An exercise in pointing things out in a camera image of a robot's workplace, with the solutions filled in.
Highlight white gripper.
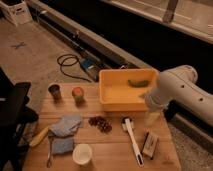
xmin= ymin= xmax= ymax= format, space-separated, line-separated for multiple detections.
xmin=145 ymin=91 xmax=168 ymax=126

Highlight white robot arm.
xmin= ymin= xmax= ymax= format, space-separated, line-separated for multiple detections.
xmin=144 ymin=65 xmax=213 ymax=126

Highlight white paper cup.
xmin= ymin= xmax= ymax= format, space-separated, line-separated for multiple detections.
xmin=72 ymin=144 xmax=92 ymax=166

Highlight dark small cup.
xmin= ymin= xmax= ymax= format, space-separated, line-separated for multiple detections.
xmin=48 ymin=84 xmax=61 ymax=100

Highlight small black white box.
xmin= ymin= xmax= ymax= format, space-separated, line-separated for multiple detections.
xmin=142 ymin=132 xmax=158 ymax=159

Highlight yellow plastic bin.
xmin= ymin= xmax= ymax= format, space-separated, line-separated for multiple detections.
xmin=99 ymin=68 xmax=158 ymax=111

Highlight dark grape bunch toy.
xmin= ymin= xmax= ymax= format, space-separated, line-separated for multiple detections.
xmin=89 ymin=116 xmax=112 ymax=133

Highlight blue power device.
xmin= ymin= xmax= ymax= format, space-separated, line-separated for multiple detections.
xmin=79 ymin=58 xmax=100 ymax=81

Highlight blue cloth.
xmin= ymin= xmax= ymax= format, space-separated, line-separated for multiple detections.
xmin=48 ymin=115 xmax=82 ymax=155

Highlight metal tongs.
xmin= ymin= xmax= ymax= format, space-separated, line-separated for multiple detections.
xmin=46 ymin=136 xmax=54 ymax=168

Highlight black chair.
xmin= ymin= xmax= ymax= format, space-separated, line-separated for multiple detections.
xmin=0 ymin=67 xmax=39 ymax=171

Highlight white cardboard box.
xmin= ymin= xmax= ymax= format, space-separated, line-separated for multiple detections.
xmin=0 ymin=0 xmax=32 ymax=26

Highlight white handled brush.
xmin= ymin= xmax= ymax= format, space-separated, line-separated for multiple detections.
xmin=121 ymin=117 xmax=144 ymax=167

